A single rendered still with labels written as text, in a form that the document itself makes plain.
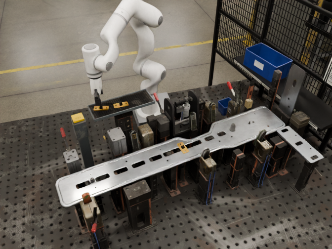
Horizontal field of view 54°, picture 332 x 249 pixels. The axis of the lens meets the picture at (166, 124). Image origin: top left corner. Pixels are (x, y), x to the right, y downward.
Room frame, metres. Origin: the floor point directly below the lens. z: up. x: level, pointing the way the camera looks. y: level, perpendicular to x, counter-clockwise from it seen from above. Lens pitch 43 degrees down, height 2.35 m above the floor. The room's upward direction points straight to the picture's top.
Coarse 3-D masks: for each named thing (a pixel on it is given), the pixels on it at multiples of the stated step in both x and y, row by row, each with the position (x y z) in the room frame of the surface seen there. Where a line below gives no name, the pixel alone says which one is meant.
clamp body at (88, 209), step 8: (88, 208) 0.83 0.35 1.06; (96, 208) 0.84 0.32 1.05; (88, 216) 0.79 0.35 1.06; (88, 224) 0.78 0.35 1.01; (96, 232) 0.80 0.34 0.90; (104, 232) 0.85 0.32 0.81; (96, 240) 0.78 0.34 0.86; (104, 240) 0.80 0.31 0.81; (96, 248) 0.78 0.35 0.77; (104, 248) 0.80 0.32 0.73
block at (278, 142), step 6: (270, 138) 1.36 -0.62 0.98; (276, 138) 1.36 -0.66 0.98; (276, 144) 1.31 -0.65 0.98; (282, 144) 1.31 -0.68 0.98; (276, 150) 1.29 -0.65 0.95; (282, 150) 1.29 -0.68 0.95; (276, 156) 1.28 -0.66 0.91; (282, 156) 1.30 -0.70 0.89; (270, 162) 1.31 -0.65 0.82; (276, 162) 1.30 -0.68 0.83; (270, 168) 1.29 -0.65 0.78; (276, 168) 1.30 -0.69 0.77; (270, 174) 1.29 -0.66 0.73; (276, 174) 1.30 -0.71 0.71
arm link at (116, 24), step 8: (112, 16) 1.59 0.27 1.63; (120, 16) 1.58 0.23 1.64; (112, 24) 1.54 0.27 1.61; (120, 24) 1.56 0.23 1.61; (104, 32) 1.51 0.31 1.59; (112, 32) 1.51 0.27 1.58; (120, 32) 1.55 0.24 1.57; (104, 40) 1.50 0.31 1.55; (112, 40) 1.46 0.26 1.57; (112, 48) 1.41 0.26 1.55; (104, 56) 1.38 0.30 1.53; (112, 56) 1.39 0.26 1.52; (96, 64) 1.36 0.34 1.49; (104, 64) 1.34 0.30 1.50; (112, 64) 1.38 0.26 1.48
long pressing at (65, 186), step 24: (240, 120) 1.50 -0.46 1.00; (264, 120) 1.50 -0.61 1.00; (168, 144) 1.29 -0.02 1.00; (216, 144) 1.29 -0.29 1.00; (240, 144) 1.30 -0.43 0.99; (96, 168) 1.11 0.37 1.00; (120, 168) 1.11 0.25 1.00; (144, 168) 1.11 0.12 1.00; (168, 168) 1.12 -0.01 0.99; (72, 192) 0.96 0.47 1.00; (96, 192) 0.96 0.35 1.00
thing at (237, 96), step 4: (240, 80) 1.62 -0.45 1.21; (236, 84) 1.61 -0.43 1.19; (240, 84) 1.58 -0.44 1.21; (244, 84) 1.59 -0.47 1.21; (236, 88) 1.60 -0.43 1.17; (240, 88) 1.61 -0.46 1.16; (236, 92) 1.59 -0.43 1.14; (240, 92) 1.60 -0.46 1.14; (236, 96) 1.59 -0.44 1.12; (240, 96) 1.60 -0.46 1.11; (236, 100) 1.58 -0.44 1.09; (240, 100) 1.59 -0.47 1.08; (240, 104) 1.59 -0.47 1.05
